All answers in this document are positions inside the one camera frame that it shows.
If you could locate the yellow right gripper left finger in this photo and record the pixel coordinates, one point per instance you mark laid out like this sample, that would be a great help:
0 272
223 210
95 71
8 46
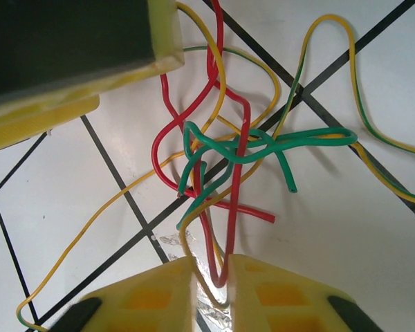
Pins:
141 304

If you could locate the clear tape scrap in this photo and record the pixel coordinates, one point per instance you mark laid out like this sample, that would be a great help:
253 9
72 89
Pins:
180 239

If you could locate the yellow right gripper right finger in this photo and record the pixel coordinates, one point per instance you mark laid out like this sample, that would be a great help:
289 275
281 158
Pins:
290 304

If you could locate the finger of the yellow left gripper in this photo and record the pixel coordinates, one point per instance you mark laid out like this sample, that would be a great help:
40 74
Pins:
27 124
72 41

